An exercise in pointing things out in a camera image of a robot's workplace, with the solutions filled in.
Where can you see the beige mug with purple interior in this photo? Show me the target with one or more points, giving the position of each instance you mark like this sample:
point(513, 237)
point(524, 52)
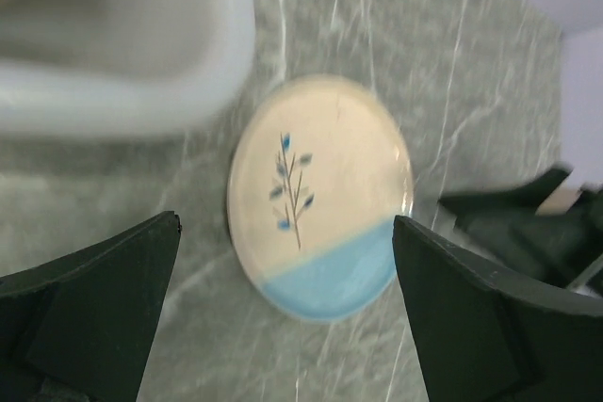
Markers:
point(559, 201)

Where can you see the translucent white plastic bin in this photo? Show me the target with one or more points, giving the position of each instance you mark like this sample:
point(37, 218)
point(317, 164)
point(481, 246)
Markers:
point(121, 68)

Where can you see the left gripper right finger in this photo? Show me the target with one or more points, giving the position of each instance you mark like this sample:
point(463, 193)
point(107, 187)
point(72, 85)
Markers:
point(484, 332)

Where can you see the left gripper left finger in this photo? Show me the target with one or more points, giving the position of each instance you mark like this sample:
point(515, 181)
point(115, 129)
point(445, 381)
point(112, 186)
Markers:
point(87, 320)

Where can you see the light blue bottom plate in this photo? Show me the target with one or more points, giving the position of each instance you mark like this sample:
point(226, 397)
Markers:
point(317, 179)

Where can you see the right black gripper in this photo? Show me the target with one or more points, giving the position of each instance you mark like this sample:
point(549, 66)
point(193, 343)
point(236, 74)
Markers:
point(563, 250)

